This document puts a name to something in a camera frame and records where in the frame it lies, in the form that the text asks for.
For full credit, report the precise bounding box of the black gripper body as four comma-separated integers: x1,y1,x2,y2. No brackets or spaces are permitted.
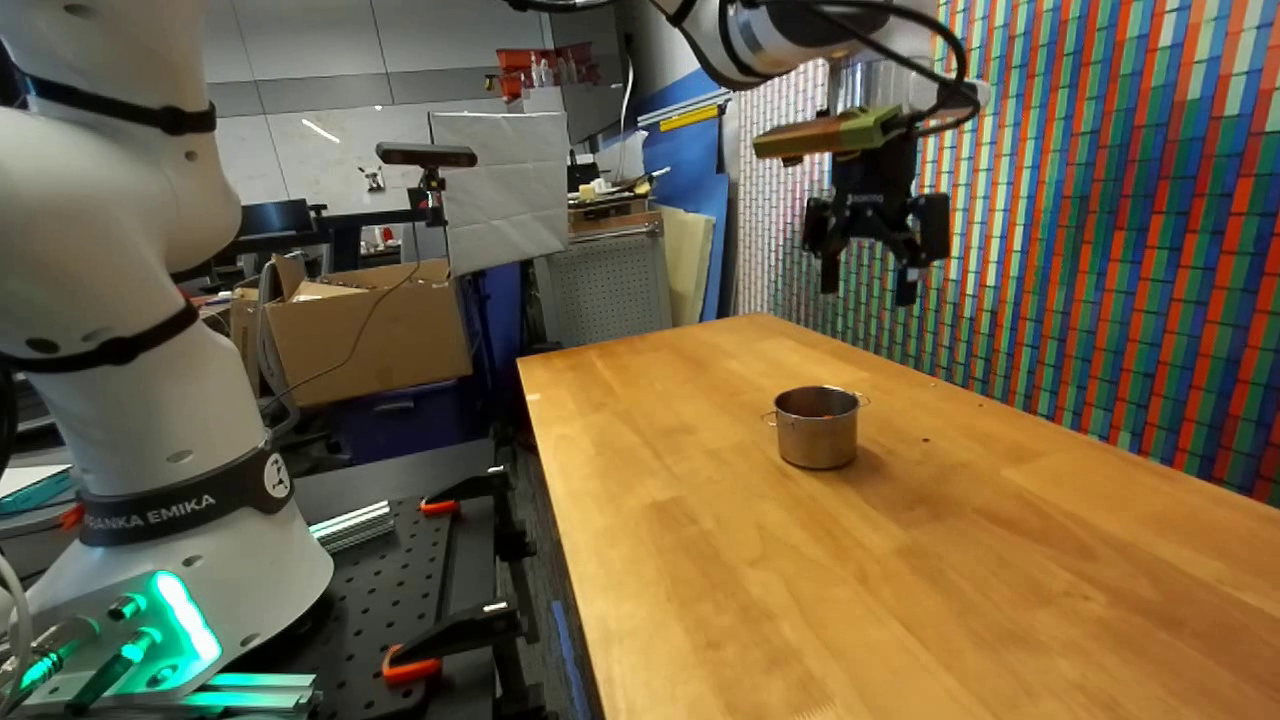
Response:
799,129,956,268

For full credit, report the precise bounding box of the silver metal pot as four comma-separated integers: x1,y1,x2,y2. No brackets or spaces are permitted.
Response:
773,382,865,474

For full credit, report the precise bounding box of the beige foam board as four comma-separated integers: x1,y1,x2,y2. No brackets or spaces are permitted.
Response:
655,205,719,326

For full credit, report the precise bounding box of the blue board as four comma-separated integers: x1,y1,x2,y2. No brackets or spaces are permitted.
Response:
639,68,739,322

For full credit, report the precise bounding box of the wooden workbench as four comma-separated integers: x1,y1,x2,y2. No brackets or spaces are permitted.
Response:
515,313,1280,720

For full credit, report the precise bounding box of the translucent grey panel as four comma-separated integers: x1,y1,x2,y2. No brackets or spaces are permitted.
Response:
423,102,571,281

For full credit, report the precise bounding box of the brown cardboard box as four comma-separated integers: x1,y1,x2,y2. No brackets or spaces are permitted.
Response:
230,257,476,410

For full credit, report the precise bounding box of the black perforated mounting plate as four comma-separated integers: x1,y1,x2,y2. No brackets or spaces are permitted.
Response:
257,493,515,720

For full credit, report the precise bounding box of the silver aluminium extrusion bar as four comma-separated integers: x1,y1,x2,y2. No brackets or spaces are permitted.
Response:
310,495,400,556

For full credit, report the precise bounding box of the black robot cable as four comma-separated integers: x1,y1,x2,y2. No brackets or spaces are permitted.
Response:
843,0,998,138

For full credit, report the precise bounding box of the black camera on tripod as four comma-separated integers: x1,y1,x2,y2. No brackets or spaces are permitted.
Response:
356,138,479,227

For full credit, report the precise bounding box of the orange handled black clamp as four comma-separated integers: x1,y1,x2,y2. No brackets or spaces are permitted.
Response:
378,596,525,690
418,464,521,523

